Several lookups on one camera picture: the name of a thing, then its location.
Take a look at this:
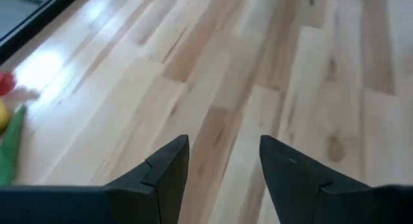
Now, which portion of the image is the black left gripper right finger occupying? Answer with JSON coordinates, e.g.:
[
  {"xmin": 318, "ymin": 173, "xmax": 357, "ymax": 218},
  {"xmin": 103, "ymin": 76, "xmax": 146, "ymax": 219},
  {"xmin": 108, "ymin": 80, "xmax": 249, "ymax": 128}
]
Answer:
[{"xmin": 259, "ymin": 136, "xmax": 413, "ymax": 224}]

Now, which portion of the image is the black table border rail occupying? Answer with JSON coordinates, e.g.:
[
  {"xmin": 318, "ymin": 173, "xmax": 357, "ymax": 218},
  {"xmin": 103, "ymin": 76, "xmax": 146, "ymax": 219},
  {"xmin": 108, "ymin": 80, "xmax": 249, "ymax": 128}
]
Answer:
[{"xmin": 0, "ymin": 0, "xmax": 85, "ymax": 65}]

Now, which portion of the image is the red artificial flower spray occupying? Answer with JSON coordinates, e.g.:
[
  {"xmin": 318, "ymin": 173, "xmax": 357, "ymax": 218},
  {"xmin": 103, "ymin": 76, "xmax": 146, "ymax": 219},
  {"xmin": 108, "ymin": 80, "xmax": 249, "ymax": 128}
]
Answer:
[{"xmin": 0, "ymin": 71, "xmax": 17, "ymax": 96}]

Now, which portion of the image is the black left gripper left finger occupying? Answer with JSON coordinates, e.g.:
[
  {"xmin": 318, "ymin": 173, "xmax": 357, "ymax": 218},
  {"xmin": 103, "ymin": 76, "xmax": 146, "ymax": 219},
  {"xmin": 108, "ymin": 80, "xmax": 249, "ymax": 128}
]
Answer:
[{"xmin": 0, "ymin": 135, "xmax": 190, "ymax": 224}]

